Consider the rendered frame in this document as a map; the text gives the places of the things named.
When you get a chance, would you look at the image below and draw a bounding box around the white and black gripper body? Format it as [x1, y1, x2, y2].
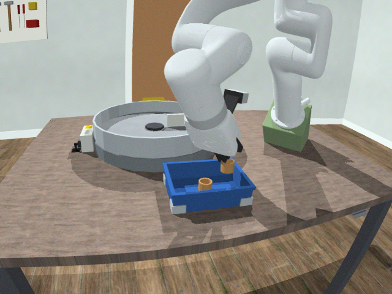
[184, 109, 241, 156]

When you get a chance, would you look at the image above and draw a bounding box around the blue crate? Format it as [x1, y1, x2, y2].
[162, 159, 256, 214]

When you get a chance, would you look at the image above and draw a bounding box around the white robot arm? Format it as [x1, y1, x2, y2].
[164, 0, 333, 130]

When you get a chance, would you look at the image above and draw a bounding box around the bronze bushing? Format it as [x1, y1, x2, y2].
[198, 178, 212, 191]
[220, 159, 235, 174]

